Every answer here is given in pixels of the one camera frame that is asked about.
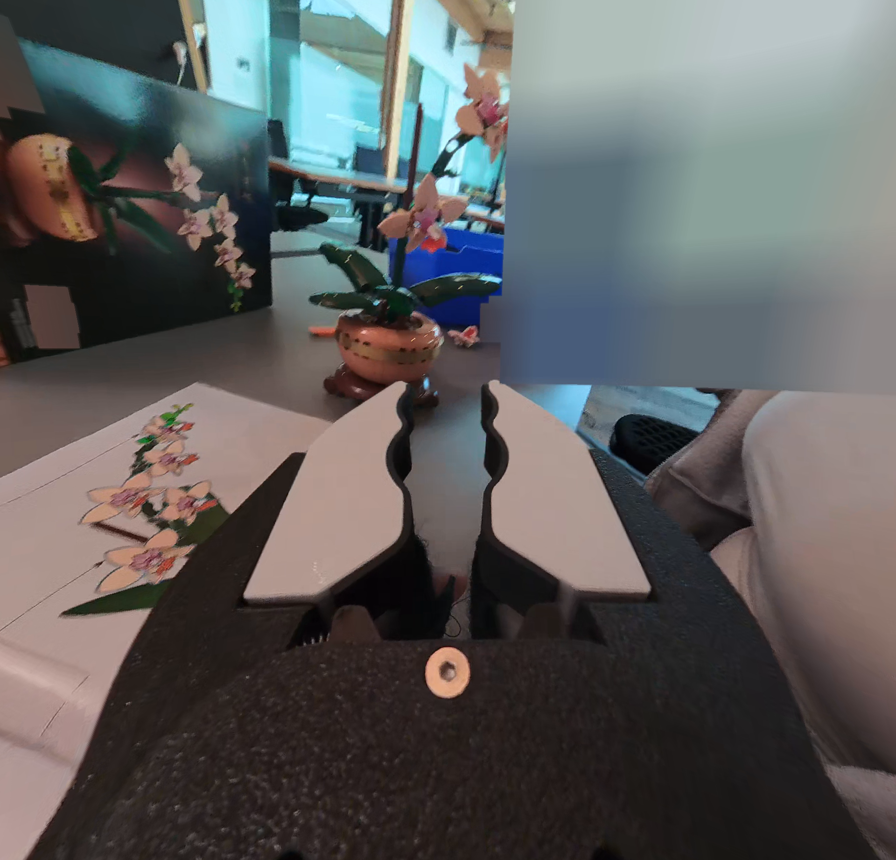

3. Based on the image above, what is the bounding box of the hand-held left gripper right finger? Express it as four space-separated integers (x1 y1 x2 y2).
472 380 653 619

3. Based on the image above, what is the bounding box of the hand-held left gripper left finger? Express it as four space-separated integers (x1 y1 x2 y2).
243 381 417 606

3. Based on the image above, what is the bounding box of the grey desk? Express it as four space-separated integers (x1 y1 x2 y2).
0 228 593 598

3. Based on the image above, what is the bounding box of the wooden background desk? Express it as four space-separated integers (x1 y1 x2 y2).
269 157 505 245

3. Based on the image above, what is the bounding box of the orchid instruction booklet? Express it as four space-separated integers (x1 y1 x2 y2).
0 381 338 860

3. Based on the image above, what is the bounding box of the black mesh office chair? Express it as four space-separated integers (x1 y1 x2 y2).
608 413 702 480

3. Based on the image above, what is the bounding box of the beige cloth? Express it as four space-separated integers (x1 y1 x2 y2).
644 388 779 553

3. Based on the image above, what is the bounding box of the toy brick orchid in pot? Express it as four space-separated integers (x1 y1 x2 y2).
310 62 512 408

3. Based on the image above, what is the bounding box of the blue plastic bin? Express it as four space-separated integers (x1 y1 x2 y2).
387 226 505 329

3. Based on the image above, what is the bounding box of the black background office chair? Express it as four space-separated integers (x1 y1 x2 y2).
267 118 330 235

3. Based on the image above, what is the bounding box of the dark orchid picture box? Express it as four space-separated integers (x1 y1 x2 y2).
0 37 274 368

